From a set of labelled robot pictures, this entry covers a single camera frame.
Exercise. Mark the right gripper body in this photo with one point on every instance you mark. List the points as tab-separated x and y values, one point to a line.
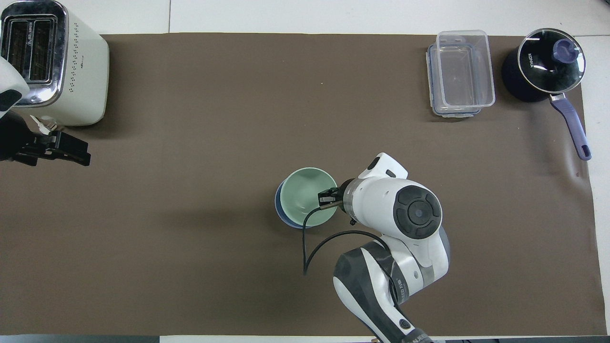
330	196

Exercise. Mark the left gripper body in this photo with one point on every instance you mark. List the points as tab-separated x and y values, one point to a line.
14	138

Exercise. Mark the green bowl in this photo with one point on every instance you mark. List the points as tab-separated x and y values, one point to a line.
302	197

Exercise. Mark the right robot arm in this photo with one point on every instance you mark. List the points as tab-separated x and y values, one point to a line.
381	205

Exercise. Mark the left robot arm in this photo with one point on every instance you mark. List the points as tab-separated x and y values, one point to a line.
10	81

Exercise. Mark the blue bowl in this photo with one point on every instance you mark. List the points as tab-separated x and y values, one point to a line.
279	214

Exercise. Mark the cream toaster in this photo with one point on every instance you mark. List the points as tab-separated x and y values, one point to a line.
81	71

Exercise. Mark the clear plastic container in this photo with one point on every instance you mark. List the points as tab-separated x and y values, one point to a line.
469	71

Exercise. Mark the glass lid with purple knob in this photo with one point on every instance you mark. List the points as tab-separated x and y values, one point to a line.
548	66

